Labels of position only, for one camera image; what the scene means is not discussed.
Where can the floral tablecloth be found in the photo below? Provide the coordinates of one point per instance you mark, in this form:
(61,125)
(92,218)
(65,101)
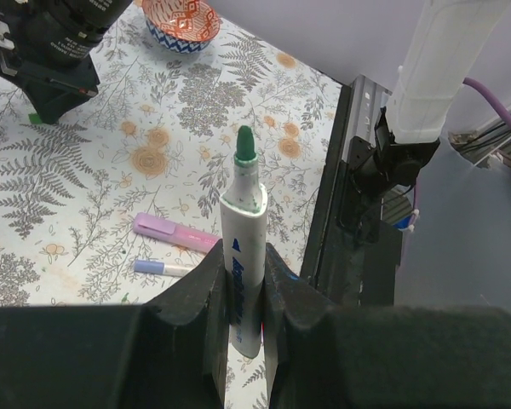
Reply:
(158,138)

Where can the white pen green tip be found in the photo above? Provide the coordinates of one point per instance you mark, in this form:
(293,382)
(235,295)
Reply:
(244,225)

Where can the white pen blue tip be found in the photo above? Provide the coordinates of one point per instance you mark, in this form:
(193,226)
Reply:
(173,270)

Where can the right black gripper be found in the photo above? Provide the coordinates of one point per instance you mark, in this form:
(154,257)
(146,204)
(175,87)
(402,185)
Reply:
(52,91)

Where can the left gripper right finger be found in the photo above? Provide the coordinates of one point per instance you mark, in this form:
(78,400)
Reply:
(322,355)

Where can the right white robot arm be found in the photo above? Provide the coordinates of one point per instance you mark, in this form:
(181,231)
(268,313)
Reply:
(45,51)

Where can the green pen cap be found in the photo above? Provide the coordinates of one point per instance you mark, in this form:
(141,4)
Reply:
(34,118)

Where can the red patterned bowl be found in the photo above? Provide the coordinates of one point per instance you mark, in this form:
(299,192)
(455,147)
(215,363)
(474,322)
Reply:
(184,27)

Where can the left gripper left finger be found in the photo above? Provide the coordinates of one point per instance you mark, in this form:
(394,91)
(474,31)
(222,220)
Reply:
(170,352)

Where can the blue pen cap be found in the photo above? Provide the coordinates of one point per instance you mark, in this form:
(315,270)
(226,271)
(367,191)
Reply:
(148,267)

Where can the pink highlighter pen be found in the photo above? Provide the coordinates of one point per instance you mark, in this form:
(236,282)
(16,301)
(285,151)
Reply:
(166,231)

